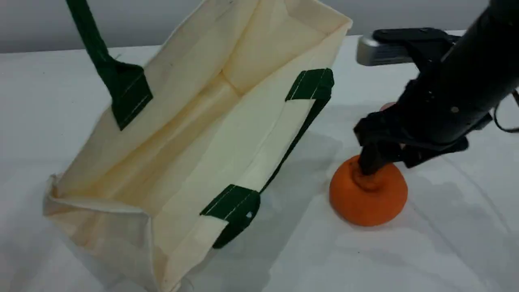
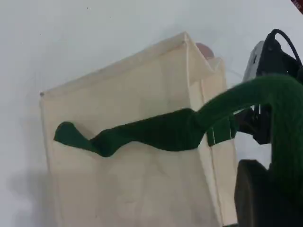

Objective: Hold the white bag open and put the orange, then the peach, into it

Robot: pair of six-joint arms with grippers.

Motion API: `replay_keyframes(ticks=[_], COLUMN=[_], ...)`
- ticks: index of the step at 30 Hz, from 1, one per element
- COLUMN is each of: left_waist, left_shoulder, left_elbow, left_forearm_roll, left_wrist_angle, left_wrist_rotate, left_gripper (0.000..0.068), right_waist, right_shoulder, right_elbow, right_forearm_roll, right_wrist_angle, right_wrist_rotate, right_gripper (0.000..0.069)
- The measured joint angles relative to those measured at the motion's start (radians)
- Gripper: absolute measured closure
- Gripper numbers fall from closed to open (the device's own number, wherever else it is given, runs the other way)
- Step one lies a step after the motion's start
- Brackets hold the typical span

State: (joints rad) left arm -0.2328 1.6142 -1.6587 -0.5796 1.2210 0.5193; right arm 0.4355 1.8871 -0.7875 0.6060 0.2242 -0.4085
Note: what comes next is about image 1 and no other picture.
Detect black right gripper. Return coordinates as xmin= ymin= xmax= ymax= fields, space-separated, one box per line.
xmin=354 ymin=71 xmax=493 ymax=176

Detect orange toy fruit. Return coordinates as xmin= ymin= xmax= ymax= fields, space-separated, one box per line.
xmin=329 ymin=155 xmax=408 ymax=227

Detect cream canvas bag green handles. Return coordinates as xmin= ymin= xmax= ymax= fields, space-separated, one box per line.
xmin=43 ymin=0 xmax=353 ymax=292

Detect thin black cable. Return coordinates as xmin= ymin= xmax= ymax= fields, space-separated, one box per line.
xmin=492 ymin=89 xmax=519 ymax=133

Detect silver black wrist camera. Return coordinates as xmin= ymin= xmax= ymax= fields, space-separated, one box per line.
xmin=356 ymin=28 xmax=461 ymax=67

